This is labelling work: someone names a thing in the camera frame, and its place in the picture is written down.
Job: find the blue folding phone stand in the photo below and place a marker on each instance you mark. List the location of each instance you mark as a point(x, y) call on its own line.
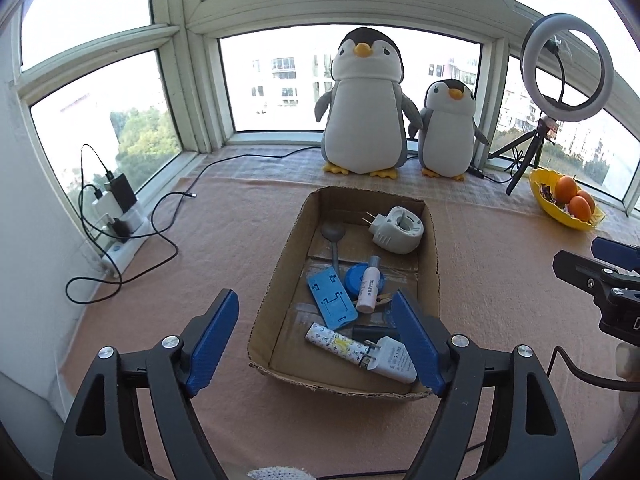
point(330, 300)

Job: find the black tripod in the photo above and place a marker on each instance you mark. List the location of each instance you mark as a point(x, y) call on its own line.
point(514, 185)

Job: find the white power adapter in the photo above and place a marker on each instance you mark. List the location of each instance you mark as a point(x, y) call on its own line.
point(102, 202)

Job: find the grey plastic spoon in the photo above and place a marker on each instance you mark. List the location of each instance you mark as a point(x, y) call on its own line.
point(332, 232)

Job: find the black power adapter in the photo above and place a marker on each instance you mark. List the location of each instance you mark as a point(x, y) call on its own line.
point(122, 192)

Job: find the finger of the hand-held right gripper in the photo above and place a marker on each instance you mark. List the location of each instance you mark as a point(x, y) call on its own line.
point(580, 270)
point(617, 252)

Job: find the small black plug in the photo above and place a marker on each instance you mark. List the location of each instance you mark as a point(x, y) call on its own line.
point(120, 227)

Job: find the white power strip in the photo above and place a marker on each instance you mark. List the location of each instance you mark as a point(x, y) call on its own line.
point(125, 255)

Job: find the orange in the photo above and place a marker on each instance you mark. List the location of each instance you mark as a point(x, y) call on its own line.
point(566, 189)
point(590, 200)
point(579, 208)

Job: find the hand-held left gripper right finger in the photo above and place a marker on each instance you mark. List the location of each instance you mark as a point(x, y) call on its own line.
point(417, 345)

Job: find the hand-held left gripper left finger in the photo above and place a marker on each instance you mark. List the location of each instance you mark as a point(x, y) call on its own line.
point(215, 340)

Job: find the large penguin plush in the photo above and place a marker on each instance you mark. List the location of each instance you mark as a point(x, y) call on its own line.
point(365, 120)

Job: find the person's left hand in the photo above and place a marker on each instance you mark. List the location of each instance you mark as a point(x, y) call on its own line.
point(280, 474)

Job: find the white USB wall charger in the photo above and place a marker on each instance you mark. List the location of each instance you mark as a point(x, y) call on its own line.
point(395, 360)

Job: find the pink bottle with grey cap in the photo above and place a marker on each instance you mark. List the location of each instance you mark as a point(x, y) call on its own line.
point(369, 287)

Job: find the person's right hand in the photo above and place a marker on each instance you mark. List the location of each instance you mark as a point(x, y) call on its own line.
point(629, 360)

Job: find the checked cloth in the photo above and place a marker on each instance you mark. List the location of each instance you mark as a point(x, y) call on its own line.
point(280, 170)

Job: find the pile of wrapped candies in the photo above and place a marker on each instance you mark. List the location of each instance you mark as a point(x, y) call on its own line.
point(547, 194)

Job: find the white window frame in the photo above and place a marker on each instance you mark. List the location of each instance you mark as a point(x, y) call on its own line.
point(190, 85)

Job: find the white patterned lighter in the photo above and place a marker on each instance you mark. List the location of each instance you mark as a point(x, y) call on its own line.
point(335, 342)

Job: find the black inline remote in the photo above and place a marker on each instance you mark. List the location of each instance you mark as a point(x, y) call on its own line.
point(475, 173)

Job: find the blue round tape measure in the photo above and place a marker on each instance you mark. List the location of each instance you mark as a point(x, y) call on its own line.
point(354, 280)

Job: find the black cylinder tube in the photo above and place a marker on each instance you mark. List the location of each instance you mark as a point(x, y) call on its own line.
point(370, 332)

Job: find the cardboard box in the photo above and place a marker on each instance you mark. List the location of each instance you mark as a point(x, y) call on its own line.
point(295, 270)

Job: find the white plug-in heater device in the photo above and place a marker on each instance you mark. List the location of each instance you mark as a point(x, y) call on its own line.
point(395, 232)

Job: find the small penguin plush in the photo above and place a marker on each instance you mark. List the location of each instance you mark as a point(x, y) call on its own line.
point(447, 135)

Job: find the yellow dish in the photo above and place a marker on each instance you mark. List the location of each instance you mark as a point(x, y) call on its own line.
point(565, 220)

